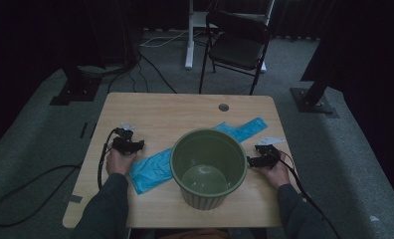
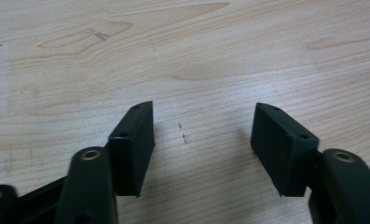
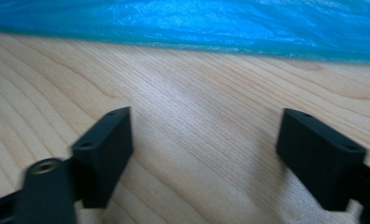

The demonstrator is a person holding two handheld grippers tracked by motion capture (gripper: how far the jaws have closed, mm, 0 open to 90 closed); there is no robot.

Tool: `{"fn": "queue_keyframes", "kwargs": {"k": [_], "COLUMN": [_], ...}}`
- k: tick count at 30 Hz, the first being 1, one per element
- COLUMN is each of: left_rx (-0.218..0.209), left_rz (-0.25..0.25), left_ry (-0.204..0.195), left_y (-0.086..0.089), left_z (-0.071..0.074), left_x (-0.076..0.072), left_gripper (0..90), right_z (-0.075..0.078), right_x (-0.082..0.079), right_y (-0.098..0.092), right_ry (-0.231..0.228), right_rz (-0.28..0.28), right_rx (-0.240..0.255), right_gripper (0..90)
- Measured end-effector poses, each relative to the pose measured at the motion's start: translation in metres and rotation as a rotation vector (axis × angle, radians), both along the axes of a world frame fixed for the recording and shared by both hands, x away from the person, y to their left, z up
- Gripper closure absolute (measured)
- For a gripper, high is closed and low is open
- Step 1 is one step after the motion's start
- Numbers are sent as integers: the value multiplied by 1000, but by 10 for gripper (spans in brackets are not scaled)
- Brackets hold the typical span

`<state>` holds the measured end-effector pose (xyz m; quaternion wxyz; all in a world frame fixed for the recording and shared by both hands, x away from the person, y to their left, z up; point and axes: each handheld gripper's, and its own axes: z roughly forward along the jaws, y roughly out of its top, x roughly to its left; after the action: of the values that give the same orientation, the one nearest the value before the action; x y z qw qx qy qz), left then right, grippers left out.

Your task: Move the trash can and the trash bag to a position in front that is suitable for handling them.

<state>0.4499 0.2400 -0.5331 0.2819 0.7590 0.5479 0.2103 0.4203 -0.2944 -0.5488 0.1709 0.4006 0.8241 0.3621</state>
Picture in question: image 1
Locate white desk frame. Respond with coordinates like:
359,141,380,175
184,0,277,74

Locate blue plastic bag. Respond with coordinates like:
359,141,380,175
128,117,269,196

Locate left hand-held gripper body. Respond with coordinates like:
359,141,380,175
110,122,140,156

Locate black folding chair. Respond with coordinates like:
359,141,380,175
198,10,273,97

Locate person's left hand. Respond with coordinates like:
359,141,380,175
104,142,139,177

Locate hand-held gripper cable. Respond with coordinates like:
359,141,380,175
97,127,120,191
278,149,342,239

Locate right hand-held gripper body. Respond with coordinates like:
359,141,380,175
254,135,287,168

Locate black stand with square base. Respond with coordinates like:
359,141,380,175
49,64,103,108
290,36,340,120

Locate thin black floor cables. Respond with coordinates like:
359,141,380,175
105,49,178,95

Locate green ribbed plastic bin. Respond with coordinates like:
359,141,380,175
169,127,249,212

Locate white floor cable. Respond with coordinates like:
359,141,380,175
139,29,190,49

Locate long black floor cable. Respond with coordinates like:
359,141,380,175
0,163,84,229

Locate right hand-held gripper cable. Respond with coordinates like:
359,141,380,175
278,149,342,239

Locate person's right hand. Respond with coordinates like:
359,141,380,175
253,150,292,189

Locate left hand-held gripper cable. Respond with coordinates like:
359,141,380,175
97,127,120,191

